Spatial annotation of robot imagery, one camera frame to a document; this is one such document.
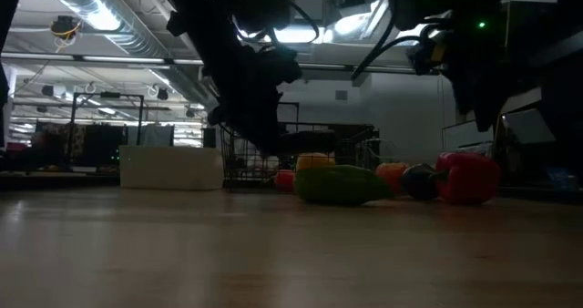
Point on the light green squash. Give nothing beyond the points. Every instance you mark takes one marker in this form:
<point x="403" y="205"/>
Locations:
<point x="341" y="185"/>

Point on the dark purple onion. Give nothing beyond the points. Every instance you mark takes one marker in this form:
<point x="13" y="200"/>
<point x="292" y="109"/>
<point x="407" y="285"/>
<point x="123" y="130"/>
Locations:
<point x="419" y="182"/>

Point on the clear plastic container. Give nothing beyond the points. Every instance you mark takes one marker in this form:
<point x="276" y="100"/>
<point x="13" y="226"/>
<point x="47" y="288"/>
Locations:
<point x="371" y="149"/>

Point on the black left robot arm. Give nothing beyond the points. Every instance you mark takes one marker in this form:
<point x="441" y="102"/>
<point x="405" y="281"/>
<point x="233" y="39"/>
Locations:
<point x="196" y="7"/>

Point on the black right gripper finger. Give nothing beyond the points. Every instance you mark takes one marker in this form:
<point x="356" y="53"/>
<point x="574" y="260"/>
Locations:
<point x="463" y="94"/>
<point x="486" y="105"/>

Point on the orange bell pepper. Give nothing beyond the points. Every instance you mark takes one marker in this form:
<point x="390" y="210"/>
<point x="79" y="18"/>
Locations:
<point x="391" y="173"/>

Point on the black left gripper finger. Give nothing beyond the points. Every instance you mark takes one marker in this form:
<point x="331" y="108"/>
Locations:
<point x="264" y="130"/>

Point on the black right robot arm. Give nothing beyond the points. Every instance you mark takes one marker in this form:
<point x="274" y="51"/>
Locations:
<point x="524" y="7"/>

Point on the orange carrot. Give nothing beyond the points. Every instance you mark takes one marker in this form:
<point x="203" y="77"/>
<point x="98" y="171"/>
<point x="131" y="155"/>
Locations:
<point x="284" y="181"/>

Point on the red bell pepper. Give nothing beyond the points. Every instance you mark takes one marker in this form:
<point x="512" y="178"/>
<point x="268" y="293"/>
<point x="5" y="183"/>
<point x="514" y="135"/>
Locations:
<point x="469" y="178"/>

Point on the white plastic bin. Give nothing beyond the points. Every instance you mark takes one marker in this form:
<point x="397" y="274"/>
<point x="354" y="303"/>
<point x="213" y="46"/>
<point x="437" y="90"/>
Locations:
<point x="170" y="169"/>

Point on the yellow bell pepper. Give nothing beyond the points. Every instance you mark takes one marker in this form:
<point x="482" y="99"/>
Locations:
<point x="314" y="161"/>

